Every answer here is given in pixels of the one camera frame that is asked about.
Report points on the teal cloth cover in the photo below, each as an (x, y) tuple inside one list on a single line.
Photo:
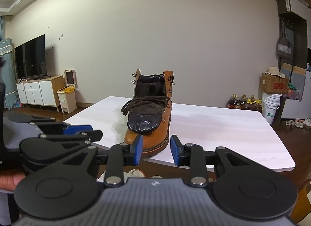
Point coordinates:
[(8, 77)]

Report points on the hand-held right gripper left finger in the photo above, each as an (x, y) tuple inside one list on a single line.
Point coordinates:
[(138, 150)]

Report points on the dark brown shoelace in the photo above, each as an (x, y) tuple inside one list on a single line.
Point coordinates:
[(143, 103)]

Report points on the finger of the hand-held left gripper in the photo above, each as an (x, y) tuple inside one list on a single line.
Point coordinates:
[(77, 129), (94, 135)]

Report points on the straw hat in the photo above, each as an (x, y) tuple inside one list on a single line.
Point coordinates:
[(274, 71)]

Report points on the group of cooking oil bottles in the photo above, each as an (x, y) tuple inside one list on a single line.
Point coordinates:
[(244, 104)]

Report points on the cardboard box with red print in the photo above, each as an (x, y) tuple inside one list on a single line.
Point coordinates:
[(274, 85)]

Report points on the white and grey tall cabinet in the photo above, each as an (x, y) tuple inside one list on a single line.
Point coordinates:
[(297, 33)]

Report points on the black flat-screen television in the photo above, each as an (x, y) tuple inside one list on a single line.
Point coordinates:
[(30, 57)]

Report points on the row of light shoes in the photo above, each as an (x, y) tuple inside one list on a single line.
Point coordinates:
[(297, 123)]

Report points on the tan leather boot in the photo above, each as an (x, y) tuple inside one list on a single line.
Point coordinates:
[(148, 140)]

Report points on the white pedal trash bin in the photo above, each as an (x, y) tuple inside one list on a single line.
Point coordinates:
[(67, 99)]

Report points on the white wooden TV cabinet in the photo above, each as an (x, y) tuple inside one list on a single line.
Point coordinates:
[(40, 92)]

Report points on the person's left hand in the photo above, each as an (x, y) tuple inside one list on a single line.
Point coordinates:
[(11, 180)]

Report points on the white plastic bucket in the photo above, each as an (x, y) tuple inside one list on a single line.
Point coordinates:
[(270, 108)]

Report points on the pile of colourful clothes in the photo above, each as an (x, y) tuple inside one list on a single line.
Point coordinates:
[(294, 92)]

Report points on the grey hanging bag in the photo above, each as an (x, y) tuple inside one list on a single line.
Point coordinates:
[(283, 46)]

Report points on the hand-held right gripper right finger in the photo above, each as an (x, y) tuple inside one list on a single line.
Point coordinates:
[(175, 151)]

